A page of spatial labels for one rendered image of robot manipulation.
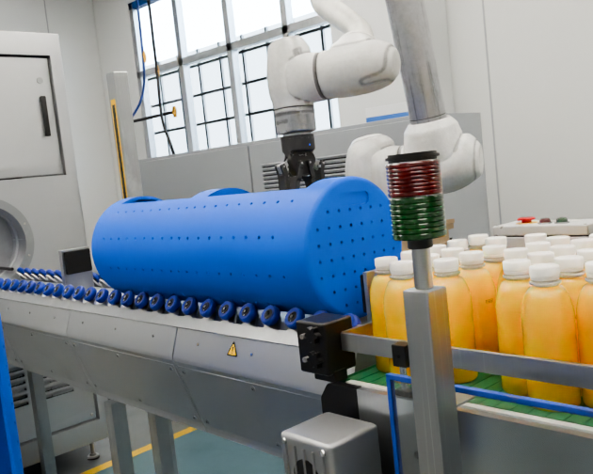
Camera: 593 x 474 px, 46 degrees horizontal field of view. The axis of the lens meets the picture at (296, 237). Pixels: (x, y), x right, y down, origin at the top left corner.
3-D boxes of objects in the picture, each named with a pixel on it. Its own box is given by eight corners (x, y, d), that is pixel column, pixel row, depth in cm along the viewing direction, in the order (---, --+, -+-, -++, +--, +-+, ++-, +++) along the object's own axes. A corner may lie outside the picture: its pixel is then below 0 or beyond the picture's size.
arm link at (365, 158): (360, 212, 216) (351, 142, 216) (418, 204, 208) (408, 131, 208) (341, 214, 201) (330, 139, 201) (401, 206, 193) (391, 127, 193)
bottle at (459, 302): (480, 371, 113) (471, 264, 111) (476, 385, 106) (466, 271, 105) (437, 371, 115) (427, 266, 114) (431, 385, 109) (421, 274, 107)
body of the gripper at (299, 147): (299, 135, 161) (304, 176, 161) (271, 137, 155) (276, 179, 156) (322, 132, 155) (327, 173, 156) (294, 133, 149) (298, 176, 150)
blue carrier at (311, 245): (182, 286, 213) (172, 194, 211) (408, 305, 149) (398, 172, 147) (95, 303, 194) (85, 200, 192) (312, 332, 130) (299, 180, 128)
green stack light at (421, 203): (414, 233, 86) (410, 194, 86) (457, 233, 82) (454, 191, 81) (380, 241, 82) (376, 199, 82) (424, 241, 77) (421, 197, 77)
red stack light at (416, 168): (410, 194, 86) (408, 162, 86) (454, 191, 81) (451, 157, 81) (376, 198, 82) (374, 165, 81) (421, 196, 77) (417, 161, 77)
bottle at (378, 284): (421, 371, 117) (411, 267, 115) (381, 376, 116) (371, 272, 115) (410, 360, 124) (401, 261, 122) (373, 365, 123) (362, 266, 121)
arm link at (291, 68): (262, 110, 152) (318, 102, 146) (253, 39, 150) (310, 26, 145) (281, 113, 162) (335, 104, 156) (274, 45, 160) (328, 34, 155)
